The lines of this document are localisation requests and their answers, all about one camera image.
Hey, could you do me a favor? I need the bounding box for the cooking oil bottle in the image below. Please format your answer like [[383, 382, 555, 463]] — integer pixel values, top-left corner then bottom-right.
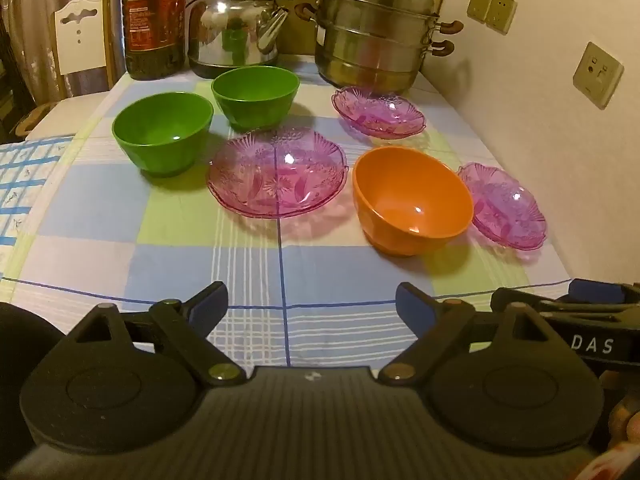
[[121, 0, 188, 81]]

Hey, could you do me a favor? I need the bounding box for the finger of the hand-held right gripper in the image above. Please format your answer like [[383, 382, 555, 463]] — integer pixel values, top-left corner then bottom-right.
[[567, 278, 640, 307], [490, 287, 621, 323]]

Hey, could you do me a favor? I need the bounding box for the small purple glass plate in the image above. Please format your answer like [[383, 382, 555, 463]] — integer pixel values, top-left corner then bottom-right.
[[331, 86, 427, 139], [457, 162, 548, 251]]

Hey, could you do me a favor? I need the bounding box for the large purple glass plate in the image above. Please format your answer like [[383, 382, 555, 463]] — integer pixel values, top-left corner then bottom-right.
[[207, 126, 348, 219]]

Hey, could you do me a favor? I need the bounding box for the orange plastic bowl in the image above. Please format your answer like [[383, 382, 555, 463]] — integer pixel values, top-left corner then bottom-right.
[[352, 146, 475, 257]]

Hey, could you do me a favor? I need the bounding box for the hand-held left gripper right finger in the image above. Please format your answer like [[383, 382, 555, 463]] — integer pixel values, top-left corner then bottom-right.
[[377, 282, 581, 388]]

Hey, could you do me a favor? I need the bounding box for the pastel checked tablecloth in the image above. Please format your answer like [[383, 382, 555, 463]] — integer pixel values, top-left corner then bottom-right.
[[0, 55, 573, 368]]

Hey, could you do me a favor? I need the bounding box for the large beige wall socket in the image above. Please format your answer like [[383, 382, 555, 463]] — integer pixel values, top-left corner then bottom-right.
[[572, 41, 625, 110]]

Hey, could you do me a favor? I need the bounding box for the white wooden chair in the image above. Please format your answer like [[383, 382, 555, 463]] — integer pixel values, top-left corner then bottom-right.
[[52, 0, 118, 98]]

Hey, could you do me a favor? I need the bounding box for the person's right hand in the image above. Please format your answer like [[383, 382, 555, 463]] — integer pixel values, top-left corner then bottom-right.
[[606, 399, 640, 461]]

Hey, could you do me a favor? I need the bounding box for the stainless steel kettle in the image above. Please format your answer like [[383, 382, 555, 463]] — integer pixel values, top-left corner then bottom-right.
[[186, 0, 296, 80]]

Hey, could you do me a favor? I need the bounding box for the white side cabinet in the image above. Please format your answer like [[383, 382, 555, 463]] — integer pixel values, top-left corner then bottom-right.
[[25, 92, 111, 141]]

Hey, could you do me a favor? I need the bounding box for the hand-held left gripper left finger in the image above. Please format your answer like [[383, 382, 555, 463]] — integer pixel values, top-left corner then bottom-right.
[[65, 281, 248, 388]]

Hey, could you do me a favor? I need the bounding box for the stainless steel steamer pot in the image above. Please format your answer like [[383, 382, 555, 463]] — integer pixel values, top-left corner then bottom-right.
[[295, 0, 465, 92]]

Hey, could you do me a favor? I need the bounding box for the green plastic bowl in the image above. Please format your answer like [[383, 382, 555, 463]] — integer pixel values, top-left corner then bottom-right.
[[111, 91, 215, 178], [210, 66, 300, 130]]

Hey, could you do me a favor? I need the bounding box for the blue plaid cloth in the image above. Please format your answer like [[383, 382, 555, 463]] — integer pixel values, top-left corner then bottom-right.
[[0, 135, 76, 248]]

